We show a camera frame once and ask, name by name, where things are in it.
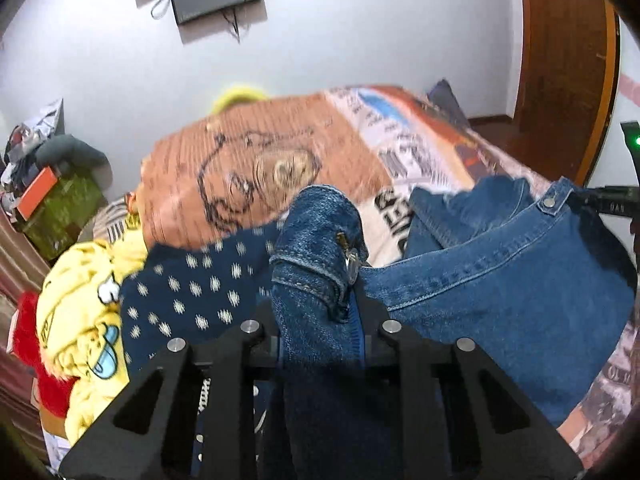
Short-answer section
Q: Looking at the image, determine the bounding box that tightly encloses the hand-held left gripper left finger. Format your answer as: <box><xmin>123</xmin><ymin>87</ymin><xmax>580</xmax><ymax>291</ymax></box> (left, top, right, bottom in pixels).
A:
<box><xmin>59</xmin><ymin>307</ymin><xmax>282</xmax><ymax>480</ymax></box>

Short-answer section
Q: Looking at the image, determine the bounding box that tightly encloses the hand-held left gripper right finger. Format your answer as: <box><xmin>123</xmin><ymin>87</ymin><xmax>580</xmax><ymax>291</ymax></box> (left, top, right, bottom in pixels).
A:
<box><xmin>350</xmin><ymin>292</ymin><xmax>586</xmax><ymax>480</ymax></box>

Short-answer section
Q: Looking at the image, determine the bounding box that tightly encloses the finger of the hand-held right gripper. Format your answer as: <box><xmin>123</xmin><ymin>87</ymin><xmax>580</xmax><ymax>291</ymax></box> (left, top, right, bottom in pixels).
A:
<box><xmin>570</xmin><ymin>186</ymin><xmax>640</xmax><ymax>220</ymax></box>

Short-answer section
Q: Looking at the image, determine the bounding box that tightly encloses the blue denim jacket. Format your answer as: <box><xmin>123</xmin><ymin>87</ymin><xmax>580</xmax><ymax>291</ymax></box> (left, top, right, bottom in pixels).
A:
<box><xmin>260</xmin><ymin>175</ymin><xmax>638</xmax><ymax>480</ymax></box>

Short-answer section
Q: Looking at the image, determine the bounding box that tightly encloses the pile of mixed clothes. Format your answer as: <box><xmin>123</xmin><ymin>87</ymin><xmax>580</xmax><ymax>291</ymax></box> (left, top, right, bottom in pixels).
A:
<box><xmin>0</xmin><ymin>97</ymin><xmax>66</xmax><ymax>211</ymax></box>

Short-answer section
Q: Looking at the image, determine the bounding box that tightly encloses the navy polka dot garment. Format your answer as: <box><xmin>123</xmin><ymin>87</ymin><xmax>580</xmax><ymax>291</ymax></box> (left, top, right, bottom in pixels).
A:
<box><xmin>117</xmin><ymin>220</ymin><xmax>288</xmax><ymax>381</ymax></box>

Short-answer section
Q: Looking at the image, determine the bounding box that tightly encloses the brown wooden door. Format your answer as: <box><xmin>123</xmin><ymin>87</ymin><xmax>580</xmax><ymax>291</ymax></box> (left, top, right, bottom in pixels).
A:
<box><xmin>515</xmin><ymin>0</ymin><xmax>621</xmax><ymax>186</ymax></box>

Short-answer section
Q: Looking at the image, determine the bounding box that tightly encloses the yellow cartoon garment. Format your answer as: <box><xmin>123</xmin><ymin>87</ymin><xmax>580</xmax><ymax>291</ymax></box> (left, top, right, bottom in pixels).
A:
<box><xmin>36</xmin><ymin>237</ymin><xmax>151</xmax><ymax>448</ymax></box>

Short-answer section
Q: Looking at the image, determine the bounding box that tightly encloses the dark grey clothing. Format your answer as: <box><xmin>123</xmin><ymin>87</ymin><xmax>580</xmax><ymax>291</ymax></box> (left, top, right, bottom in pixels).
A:
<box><xmin>427</xmin><ymin>79</ymin><xmax>471</xmax><ymax>126</ymax></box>

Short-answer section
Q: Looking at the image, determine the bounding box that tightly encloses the red plush cloth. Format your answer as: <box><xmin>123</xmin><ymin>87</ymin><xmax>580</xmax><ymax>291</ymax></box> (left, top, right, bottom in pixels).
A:
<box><xmin>5</xmin><ymin>291</ymin><xmax>76</xmax><ymax>418</ymax></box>

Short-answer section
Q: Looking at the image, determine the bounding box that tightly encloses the orange bear-print blanket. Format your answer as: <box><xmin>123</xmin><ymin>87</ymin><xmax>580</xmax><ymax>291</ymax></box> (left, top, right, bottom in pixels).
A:
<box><xmin>140</xmin><ymin>91</ymin><xmax>396</xmax><ymax>253</ymax></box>

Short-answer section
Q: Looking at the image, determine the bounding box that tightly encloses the brown striped curtain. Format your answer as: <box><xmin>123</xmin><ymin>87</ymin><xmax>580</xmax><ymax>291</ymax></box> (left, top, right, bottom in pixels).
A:
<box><xmin>0</xmin><ymin>200</ymin><xmax>66</xmax><ymax>461</ymax></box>

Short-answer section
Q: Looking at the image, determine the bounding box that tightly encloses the orange box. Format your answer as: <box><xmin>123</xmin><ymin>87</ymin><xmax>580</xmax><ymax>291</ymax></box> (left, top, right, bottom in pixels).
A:
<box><xmin>14</xmin><ymin>167</ymin><xmax>61</xmax><ymax>221</ymax></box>

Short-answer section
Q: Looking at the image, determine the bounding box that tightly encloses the yellow foam ring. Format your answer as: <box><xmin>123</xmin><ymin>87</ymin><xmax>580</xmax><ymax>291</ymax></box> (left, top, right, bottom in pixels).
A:
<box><xmin>212</xmin><ymin>84</ymin><xmax>268</xmax><ymax>113</ymax></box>

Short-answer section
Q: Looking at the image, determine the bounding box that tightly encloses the black hanging cable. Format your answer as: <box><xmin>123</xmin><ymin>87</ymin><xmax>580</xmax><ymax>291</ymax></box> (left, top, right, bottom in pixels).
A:
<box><xmin>222</xmin><ymin>5</ymin><xmax>242</xmax><ymax>43</ymax></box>

